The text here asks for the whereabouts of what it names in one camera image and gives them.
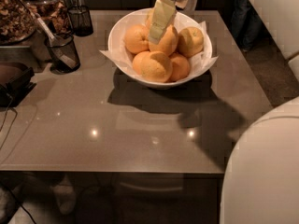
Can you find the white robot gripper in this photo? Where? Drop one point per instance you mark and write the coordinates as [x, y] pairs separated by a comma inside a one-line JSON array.
[[163, 14]]

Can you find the front large orange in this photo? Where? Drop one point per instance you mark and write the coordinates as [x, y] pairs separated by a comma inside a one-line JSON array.
[[156, 67]]

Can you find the white ceramic bowl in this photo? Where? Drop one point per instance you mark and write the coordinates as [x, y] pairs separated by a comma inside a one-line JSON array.
[[162, 84]]

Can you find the black mesh cup near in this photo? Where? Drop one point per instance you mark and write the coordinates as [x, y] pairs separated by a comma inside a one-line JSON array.
[[63, 53]]

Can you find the white paper bowl liner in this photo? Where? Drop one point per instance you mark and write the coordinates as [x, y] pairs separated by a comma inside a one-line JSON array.
[[120, 55]]

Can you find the black mesh cup far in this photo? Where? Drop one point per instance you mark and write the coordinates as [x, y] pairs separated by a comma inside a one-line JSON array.
[[81, 21]]

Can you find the dark brown appliance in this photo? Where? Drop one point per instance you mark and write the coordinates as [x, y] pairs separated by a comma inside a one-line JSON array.
[[15, 83]]

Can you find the front left hidden orange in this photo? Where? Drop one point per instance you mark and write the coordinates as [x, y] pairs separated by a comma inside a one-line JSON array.
[[137, 60]]

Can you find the person in dark jeans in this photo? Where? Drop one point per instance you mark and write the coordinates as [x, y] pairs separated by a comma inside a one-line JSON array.
[[245, 24]]

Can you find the glass jar of snacks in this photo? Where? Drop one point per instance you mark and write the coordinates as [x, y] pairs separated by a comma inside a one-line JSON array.
[[16, 22]]

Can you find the black mesh cup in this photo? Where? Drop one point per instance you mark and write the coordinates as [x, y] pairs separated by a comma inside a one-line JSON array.
[[81, 21], [63, 53]]

